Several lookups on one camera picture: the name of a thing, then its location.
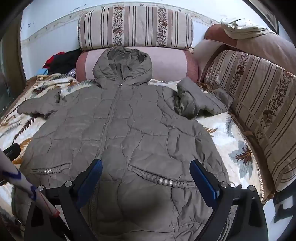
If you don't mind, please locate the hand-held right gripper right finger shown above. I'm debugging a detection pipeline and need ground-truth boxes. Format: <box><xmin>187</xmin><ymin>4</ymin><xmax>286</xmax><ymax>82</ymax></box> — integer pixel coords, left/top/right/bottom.
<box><xmin>189</xmin><ymin>159</ymin><xmax>270</xmax><ymax>241</ymax></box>

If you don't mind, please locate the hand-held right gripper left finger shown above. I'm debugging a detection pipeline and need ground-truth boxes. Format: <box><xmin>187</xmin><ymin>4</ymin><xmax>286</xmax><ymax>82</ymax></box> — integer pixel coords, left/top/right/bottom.
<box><xmin>24</xmin><ymin>159</ymin><xmax>103</xmax><ymax>241</ymax></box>

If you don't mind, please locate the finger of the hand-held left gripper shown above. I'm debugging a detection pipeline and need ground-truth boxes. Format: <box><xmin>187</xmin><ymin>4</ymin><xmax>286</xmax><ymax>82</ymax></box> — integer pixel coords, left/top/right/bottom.
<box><xmin>3</xmin><ymin>143</ymin><xmax>21</xmax><ymax>164</ymax></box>

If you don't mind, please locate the olive quilted hooded jacket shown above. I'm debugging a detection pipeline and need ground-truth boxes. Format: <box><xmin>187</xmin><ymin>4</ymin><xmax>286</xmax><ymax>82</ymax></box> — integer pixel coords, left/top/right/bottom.
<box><xmin>14</xmin><ymin>46</ymin><xmax>234</xmax><ymax>241</ymax></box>

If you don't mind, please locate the leaf print fleece blanket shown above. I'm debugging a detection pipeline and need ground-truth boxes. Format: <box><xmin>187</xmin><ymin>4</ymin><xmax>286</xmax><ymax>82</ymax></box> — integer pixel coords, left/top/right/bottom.
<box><xmin>0</xmin><ymin>73</ymin><xmax>265</xmax><ymax>241</ymax></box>

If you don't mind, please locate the red garment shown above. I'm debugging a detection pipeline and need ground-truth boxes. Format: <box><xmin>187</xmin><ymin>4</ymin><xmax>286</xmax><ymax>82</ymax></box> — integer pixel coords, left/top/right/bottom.
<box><xmin>42</xmin><ymin>52</ymin><xmax>66</xmax><ymax>69</ymax></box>

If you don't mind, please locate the striped floral sofa cushion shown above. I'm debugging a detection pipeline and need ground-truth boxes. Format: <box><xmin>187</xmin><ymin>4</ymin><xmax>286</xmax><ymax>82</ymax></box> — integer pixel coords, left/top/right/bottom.
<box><xmin>203</xmin><ymin>50</ymin><xmax>296</xmax><ymax>192</ymax></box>

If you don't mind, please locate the black garment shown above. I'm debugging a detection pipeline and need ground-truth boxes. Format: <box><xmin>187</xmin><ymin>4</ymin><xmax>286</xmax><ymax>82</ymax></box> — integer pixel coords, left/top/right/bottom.
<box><xmin>47</xmin><ymin>48</ymin><xmax>81</xmax><ymax>75</ymax></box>

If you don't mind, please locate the pink bolster cushion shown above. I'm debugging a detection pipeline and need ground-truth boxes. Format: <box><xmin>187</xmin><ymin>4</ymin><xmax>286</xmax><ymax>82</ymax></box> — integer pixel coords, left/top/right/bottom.
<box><xmin>76</xmin><ymin>47</ymin><xmax>199</xmax><ymax>82</ymax></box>

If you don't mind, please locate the pink brown sofa armrest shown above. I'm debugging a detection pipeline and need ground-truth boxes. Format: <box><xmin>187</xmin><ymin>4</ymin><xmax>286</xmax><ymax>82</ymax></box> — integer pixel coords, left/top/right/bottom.
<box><xmin>193</xmin><ymin>23</ymin><xmax>296</xmax><ymax>81</ymax></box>

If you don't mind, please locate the cream cloth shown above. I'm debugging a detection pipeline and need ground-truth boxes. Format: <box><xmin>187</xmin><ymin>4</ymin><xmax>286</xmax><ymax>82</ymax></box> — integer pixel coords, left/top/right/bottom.
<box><xmin>220</xmin><ymin>18</ymin><xmax>275</xmax><ymax>40</ymax></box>

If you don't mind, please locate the striped floral bolster cushion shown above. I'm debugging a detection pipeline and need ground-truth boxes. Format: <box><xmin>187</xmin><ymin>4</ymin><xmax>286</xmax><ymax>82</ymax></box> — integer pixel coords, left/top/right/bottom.
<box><xmin>77</xmin><ymin>5</ymin><xmax>194</xmax><ymax>50</ymax></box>

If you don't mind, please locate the dark picture frame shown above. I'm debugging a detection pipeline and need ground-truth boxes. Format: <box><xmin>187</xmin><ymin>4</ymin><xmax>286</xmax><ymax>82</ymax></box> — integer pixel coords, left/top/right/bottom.
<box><xmin>243</xmin><ymin>0</ymin><xmax>280</xmax><ymax>35</ymax></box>

